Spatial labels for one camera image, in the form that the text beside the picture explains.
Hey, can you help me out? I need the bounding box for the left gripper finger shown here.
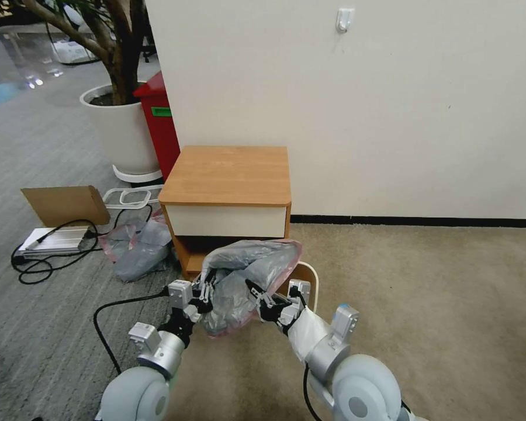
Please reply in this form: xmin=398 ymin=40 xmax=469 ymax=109
xmin=190 ymin=272 xmax=204 ymax=304
xmin=200 ymin=269 xmax=218 ymax=314

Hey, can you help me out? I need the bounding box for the grey garbage bag pink rim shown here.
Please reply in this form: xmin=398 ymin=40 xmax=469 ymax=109
xmin=199 ymin=239 xmax=304 ymax=339

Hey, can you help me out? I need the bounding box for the pale wooden trash can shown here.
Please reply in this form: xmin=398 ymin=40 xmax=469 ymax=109
xmin=271 ymin=260 xmax=320 ymax=315

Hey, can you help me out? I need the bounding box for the crumpled grey garbage bag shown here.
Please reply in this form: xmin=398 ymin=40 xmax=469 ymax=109
xmin=98 ymin=212 xmax=179 ymax=283

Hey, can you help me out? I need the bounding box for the white nightstand drawer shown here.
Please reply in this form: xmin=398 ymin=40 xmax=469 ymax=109
xmin=164 ymin=203 xmax=288 ymax=240

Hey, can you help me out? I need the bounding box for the wooden nightstand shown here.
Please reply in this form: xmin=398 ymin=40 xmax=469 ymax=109
xmin=158 ymin=145 xmax=293 ymax=279

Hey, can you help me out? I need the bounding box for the flat silver metal device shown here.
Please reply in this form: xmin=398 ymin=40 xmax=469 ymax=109
xmin=17 ymin=226 xmax=99 ymax=255

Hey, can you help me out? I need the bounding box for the red bin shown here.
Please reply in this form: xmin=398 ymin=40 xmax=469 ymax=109
xmin=133 ymin=71 xmax=181 ymax=183

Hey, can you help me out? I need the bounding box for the brown cardboard sheet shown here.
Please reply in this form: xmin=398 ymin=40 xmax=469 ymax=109
xmin=20 ymin=185 xmax=112 ymax=229

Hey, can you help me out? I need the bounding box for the black baseboard strip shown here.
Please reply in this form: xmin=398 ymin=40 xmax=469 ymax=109
xmin=290 ymin=214 xmax=526 ymax=227

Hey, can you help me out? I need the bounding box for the white planter pot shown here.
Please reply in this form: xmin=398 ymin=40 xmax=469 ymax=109
xmin=79 ymin=82 xmax=164 ymax=183

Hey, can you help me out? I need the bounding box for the brown tree trunk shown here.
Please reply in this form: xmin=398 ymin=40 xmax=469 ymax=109
xmin=24 ymin=0 xmax=148 ymax=106

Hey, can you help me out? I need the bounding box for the black office chair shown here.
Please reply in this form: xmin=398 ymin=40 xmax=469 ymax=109
xmin=139 ymin=17 xmax=157 ymax=65

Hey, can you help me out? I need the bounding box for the white storage box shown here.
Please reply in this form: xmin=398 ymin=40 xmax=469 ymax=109
xmin=51 ymin=38 xmax=101 ymax=65

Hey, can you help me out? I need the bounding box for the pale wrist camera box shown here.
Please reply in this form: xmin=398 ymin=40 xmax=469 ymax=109
xmin=289 ymin=278 xmax=312 ymax=304
xmin=168 ymin=280 xmax=192 ymax=309

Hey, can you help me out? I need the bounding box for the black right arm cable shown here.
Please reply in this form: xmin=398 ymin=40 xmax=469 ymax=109
xmin=302 ymin=363 xmax=321 ymax=421

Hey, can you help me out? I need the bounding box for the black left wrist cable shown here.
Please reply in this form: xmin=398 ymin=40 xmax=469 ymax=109
xmin=92 ymin=287 xmax=172 ymax=374

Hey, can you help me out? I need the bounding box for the white plastic frame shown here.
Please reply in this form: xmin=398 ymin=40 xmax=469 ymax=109
xmin=102 ymin=187 xmax=164 ymax=210

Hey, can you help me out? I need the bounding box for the black power cable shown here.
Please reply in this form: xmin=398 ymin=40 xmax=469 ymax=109
xmin=10 ymin=206 xmax=154 ymax=285

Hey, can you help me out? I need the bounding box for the white wall hook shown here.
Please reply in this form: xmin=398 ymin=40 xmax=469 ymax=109
xmin=335 ymin=7 xmax=357 ymax=34

